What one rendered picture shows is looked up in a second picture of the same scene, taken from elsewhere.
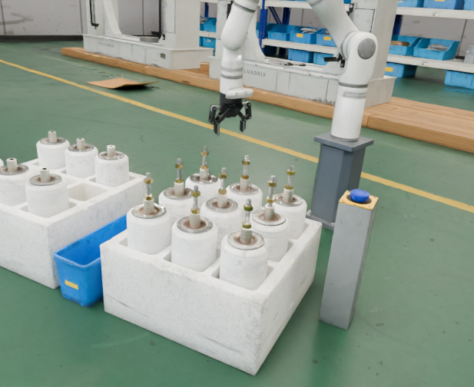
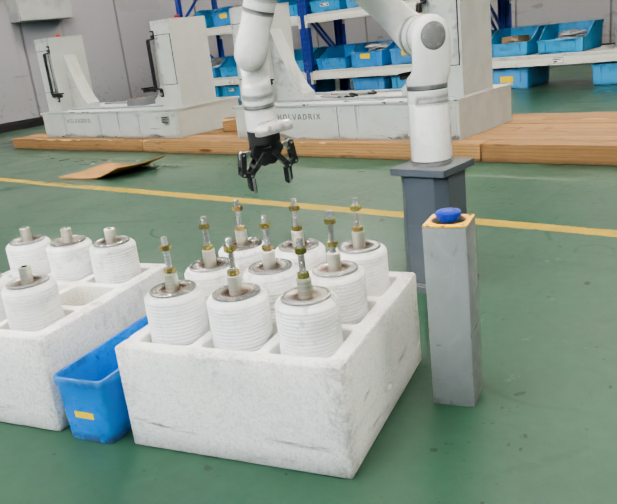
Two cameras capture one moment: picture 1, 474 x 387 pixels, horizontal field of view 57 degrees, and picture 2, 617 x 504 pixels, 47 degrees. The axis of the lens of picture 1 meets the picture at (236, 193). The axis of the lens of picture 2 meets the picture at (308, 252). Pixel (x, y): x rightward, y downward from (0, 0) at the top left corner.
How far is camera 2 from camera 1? 0.22 m
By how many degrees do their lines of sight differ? 6
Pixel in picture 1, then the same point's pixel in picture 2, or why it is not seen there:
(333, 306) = (449, 377)
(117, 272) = (143, 381)
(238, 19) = (253, 28)
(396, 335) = (543, 402)
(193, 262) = (243, 340)
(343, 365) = (472, 448)
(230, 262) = (290, 326)
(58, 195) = (48, 298)
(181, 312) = (239, 414)
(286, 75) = (351, 111)
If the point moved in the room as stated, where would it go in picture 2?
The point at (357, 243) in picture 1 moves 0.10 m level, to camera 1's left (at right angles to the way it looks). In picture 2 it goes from (459, 279) to (395, 286)
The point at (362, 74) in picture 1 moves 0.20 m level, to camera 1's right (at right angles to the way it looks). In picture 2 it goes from (435, 69) to (526, 59)
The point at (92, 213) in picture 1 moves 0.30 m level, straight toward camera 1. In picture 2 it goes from (97, 319) to (117, 384)
